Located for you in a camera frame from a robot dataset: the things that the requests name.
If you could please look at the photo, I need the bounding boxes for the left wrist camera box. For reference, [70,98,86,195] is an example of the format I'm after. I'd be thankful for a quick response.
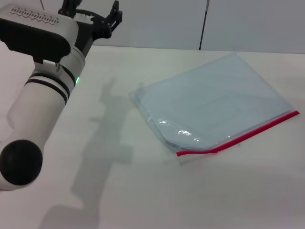
[0,6,79,64]

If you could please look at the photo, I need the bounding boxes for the clear red-zip document bag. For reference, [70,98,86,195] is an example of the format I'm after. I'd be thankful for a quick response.
[128,52,300,167]

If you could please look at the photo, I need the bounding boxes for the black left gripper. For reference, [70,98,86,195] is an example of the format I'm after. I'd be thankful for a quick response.
[59,0,123,57]

